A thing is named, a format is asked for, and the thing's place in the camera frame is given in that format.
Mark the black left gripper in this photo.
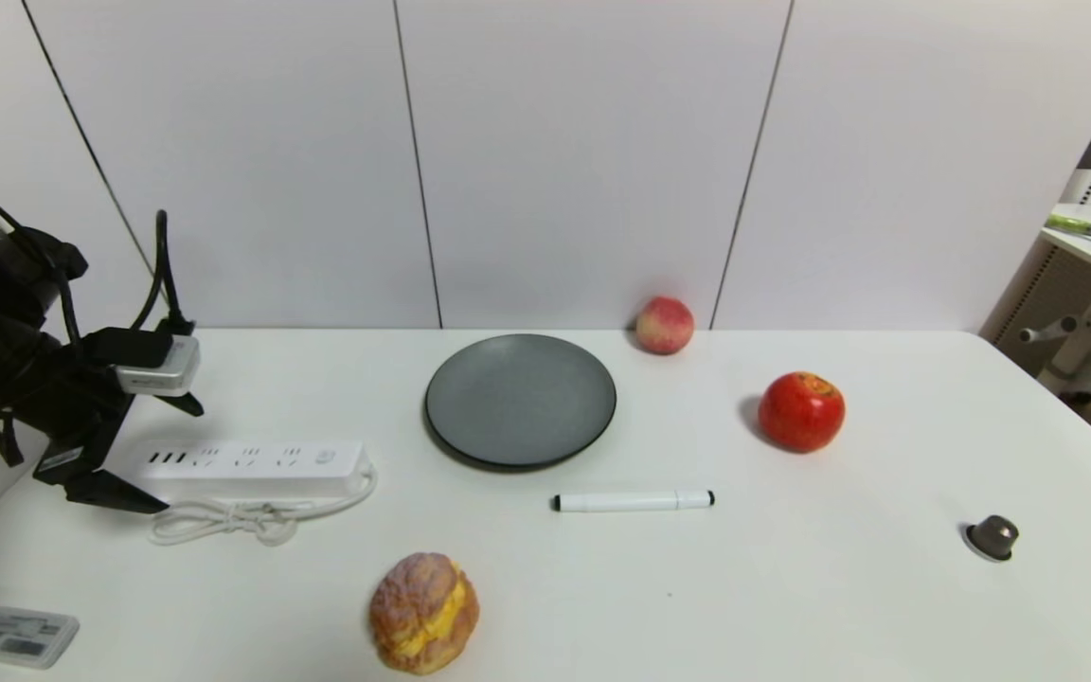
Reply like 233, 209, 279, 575
1, 347, 205, 514

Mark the gray round plate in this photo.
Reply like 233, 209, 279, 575
424, 332, 618, 471

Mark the clear plastic card case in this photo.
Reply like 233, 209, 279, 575
0, 601, 80, 670

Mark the brown cream puff bread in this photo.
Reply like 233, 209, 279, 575
368, 552, 481, 675

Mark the white marker pen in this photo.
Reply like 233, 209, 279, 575
551, 489, 717, 513

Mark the pink peach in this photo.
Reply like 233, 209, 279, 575
635, 296, 696, 356

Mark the red apple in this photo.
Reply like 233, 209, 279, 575
758, 371, 847, 454

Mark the brown coffee capsule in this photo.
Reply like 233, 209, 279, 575
964, 514, 1020, 563

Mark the white side desk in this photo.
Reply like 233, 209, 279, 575
978, 204, 1091, 410

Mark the black camera cable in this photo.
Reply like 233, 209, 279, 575
133, 209, 197, 338

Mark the white desk crank handle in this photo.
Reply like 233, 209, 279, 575
1018, 316, 1077, 345

